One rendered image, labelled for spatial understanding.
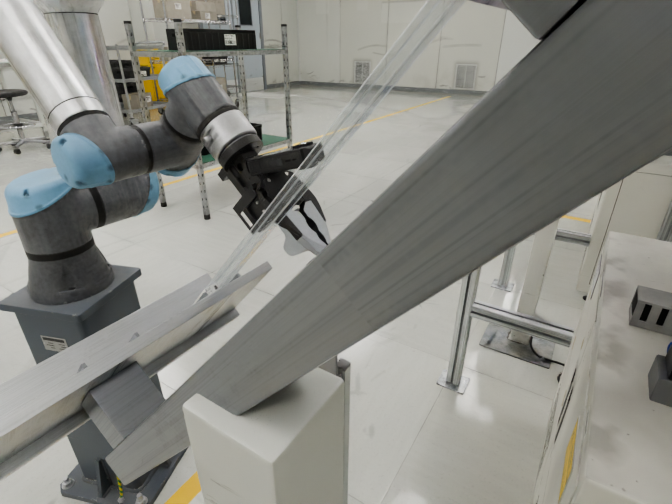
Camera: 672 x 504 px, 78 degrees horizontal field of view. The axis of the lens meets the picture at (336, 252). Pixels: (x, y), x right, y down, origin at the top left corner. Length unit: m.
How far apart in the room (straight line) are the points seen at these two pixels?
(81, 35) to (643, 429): 1.01
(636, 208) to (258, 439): 1.78
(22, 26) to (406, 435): 1.21
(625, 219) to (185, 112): 1.62
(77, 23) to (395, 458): 1.20
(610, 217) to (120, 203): 1.66
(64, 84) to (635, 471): 0.82
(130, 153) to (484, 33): 9.00
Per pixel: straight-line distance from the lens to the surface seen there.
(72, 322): 0.94
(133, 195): 0.96
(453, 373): 1.44
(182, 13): 7.04
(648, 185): 1.87
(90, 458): 1.26
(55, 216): 0.90
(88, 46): 0.94
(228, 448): 0.22
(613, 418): 0.59
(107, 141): 0.67
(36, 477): 1.44
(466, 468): 1.27
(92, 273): 0.95
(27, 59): 0.75
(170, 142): 0.71
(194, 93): 0.66
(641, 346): 0.73
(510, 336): 1.71
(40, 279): 0.96
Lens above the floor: 1.00
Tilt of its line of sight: 27 degrees down
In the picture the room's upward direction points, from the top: straight up
